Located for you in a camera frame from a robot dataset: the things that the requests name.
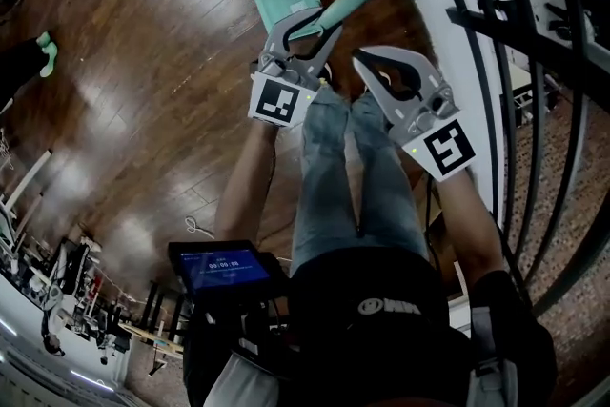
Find round wooden table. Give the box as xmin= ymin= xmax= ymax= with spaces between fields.
xmin=117 ymin=322 xmax=186 ymax=356

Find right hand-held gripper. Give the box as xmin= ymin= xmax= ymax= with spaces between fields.
xmin=351 ymin=44 xmax=478 ymax=183

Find black metal railing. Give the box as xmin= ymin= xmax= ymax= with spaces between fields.
xmin=409 ymin=0 xmax=610 ymax=316

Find white table leg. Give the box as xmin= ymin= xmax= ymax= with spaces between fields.
xmin=0 ymin=149 xmax=53 ymax=216

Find black screen device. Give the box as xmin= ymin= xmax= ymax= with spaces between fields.
xmin=167 ymin=240 xmax=288 ymax=302

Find green dustpan with long handle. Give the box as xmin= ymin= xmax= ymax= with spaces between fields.
xmin=251 ymin=0 xmax=376 ymax=41

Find white cord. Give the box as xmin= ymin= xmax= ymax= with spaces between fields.
xmin=184 ymin=214 xmax=216 ymax=238

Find black screen mount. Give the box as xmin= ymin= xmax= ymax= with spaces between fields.
xmin=183 ymin=290 xmax=299 ymax=378

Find person's black t-shirt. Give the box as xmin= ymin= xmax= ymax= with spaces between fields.
xmin=183 ymin=246 xmax=559 ymax=407

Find person's left shoe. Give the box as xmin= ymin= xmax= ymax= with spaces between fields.
xmin=317 ymin=61 xmax=336 ymax=93

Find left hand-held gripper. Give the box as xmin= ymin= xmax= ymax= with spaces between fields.
xmin=246 ymin=8 xmax=346 ymax=130

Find person's right shoe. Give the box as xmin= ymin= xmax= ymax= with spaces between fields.
xmin=364 ymin=67 xmax=397 ymax=95

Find person's right forearm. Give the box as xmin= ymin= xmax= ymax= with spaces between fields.
xmin=435 ymin=166 xmax=507 ymax=288

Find cluttered workbench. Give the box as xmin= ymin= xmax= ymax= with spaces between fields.
xmin=0 ymin=236 xmax=135 ymax=364

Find white cloth bag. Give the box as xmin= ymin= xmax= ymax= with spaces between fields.
xmin=201 ymin=351 xmax=269 ymax=407

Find person's left forearm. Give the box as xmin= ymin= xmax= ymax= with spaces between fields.
xmin=213 ymin=118 xmax=283 ymax=250

